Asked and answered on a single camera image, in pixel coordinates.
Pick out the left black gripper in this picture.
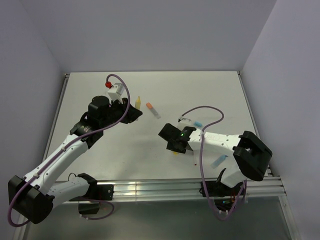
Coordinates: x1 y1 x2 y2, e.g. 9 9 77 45
100 97 142 129

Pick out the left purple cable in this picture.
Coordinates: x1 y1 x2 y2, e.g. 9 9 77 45
8 73 130 227

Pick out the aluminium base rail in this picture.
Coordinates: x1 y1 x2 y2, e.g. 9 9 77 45
97 176 287 203

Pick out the clear blue highlighter pen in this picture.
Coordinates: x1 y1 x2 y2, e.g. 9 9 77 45
210 155 228 169

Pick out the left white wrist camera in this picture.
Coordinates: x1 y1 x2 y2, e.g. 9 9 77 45
105 80 125 104

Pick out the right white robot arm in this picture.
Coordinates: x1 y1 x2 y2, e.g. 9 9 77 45
158 123 273 195

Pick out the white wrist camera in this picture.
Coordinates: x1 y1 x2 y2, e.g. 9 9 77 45
105 80 125 104
177 116 193 130

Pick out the yellow highlighter pen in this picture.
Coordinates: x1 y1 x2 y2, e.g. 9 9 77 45
135 96 141 110

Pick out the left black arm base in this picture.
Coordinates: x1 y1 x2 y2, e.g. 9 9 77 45
83 184 114 201

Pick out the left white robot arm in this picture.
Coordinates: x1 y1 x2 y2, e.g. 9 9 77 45
7 95 143 228

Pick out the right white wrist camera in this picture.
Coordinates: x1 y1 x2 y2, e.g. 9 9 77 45
177 116 193 130

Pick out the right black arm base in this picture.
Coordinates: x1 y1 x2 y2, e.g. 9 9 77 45
205 181 243 198

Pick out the clear orange highlighter pen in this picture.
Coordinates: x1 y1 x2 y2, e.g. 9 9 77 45
149 107 161 119

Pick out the light blue pen cap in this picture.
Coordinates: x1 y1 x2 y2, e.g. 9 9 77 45
193 121 203 128

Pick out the orange pen cap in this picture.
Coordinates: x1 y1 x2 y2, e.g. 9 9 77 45
146 102 153 109

